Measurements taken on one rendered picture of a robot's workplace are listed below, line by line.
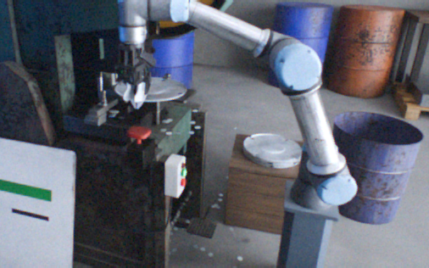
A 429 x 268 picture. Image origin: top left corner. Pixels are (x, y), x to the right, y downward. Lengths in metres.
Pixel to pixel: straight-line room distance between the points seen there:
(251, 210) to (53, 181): 0.96
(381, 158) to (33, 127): 1.59
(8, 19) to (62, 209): 0.76
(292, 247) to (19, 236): 1.10
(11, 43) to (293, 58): 1.05
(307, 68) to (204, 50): 3.88
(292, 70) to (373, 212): 1.31
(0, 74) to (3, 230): 0.67
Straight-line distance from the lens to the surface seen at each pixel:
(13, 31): 1.54
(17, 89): 1.50
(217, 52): 4.82
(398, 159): 2.06
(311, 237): 1.49
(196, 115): 1.68
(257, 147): 1.91
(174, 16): 1.00
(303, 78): 1.04
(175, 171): 1.24
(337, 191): 1.23
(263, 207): 1.90
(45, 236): 1.65
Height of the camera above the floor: 1.26
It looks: 21 degrees down
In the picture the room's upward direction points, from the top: 1 degrees clockwise
